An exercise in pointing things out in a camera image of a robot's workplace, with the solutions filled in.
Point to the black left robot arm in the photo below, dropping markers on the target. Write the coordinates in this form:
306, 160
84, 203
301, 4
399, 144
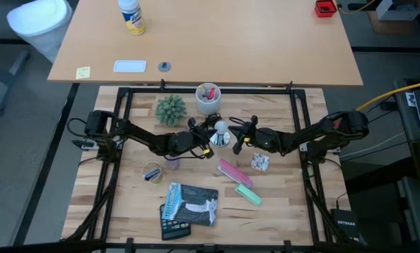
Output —
143, 135

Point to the red marker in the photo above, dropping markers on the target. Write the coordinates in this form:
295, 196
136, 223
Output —
212, 93

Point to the grey desk leg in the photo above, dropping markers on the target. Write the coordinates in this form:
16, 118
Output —
11, 81

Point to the purple round disc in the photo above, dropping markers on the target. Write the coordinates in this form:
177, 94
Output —
173, 165

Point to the green artificial succulent plant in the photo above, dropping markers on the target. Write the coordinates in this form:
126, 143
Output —
170, 110

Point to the yellow white wipes canister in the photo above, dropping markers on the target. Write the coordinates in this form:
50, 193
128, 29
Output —
132, 19

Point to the white rectangular card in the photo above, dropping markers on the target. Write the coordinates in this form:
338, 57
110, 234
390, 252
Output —
130, 66

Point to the white printed label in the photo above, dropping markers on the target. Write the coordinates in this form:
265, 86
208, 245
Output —
411, 99

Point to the tan desk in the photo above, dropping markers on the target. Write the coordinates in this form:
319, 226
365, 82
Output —
231, 42

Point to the black Netgear network switch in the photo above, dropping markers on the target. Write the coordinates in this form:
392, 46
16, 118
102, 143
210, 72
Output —
347, 225

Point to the grey box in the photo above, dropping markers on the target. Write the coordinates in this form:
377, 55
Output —
396, 12

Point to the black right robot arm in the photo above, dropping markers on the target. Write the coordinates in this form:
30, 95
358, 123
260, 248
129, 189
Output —
312, 135

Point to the red square box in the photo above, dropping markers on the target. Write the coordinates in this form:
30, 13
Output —
325, 8

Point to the dark grey side desk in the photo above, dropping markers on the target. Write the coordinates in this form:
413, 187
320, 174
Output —
417, 211

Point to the black aluminium table frame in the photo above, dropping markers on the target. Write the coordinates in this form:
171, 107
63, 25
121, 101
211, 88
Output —
252, 91

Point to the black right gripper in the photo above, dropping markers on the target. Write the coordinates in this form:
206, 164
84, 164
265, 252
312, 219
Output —
255, 138

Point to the white trash bin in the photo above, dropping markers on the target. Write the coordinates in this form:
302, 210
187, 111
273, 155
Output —
38, 21

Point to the grey desk grommet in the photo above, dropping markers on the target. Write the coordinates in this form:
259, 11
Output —
164, 66

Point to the yellow sticky note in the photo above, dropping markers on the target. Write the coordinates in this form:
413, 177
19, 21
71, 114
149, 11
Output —
82, 72

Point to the brown cardboard sheet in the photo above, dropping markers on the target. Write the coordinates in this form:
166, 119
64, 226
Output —
382, 26

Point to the pink stapler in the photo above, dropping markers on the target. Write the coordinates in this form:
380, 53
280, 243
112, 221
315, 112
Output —
236, 172

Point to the white round lightbulb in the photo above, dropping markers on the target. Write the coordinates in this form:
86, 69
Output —
221, 127

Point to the patterned sticky note pad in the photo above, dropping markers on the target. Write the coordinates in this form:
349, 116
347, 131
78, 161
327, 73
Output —
260, 161

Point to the mint green stapler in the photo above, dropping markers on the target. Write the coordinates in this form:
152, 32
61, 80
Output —
248, 195

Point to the grey marker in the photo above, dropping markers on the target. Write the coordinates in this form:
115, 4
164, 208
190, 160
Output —
204, 91

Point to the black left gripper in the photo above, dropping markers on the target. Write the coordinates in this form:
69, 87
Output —
197, 140

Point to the white textured pen cup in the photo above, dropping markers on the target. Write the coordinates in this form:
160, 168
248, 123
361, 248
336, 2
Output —
208, 107

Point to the black calculator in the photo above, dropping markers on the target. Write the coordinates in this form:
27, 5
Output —
175, 230

